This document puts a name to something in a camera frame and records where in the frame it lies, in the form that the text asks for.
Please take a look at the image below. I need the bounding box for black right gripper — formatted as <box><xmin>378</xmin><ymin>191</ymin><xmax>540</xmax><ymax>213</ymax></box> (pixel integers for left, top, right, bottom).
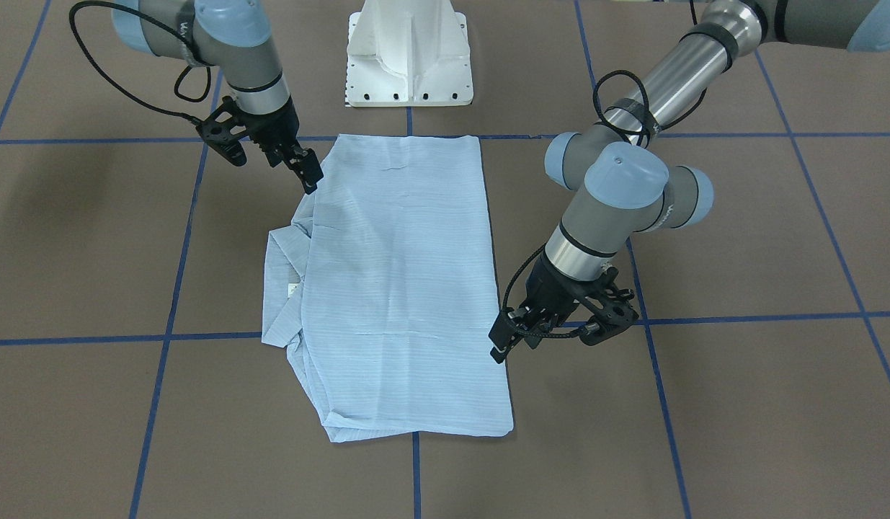
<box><xmin>197</xmin><ymin>97</ymin><xmax>324</xmax><ymax>194</ymax></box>

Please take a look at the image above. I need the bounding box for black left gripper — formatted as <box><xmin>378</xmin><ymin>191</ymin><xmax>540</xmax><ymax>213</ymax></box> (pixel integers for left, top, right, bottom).
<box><xmin>489</xmin><ymin>249</ymin><xmax>639</xmax><ymax>364</ymax></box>

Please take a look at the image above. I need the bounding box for light blue button-up shirt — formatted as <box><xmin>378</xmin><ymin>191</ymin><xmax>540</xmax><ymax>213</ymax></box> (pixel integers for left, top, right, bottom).
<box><xmin>262</xmin><ymin>134</ymin><xmax>514</xmax><ymax>443</ymax></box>

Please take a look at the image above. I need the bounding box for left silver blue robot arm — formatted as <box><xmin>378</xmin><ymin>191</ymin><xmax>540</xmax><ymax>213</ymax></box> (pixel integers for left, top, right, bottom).
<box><xmin>489</xmin><ymin>1</ymin><xmax>890</xmax><ymax>363</ymax></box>

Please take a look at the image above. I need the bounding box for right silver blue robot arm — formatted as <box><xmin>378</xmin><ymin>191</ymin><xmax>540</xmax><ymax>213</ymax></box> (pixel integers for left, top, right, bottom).
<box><xmin>112</xmin><ymin>1</ymin><xmax>323</xmax><ymax>194</ymax></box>

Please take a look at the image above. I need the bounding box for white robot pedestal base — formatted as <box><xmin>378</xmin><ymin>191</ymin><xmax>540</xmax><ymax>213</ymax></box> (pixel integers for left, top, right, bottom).
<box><xmin>344</xmin><ymin>1</ymin><xmax>475</xmax><ymax>107</ymax></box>

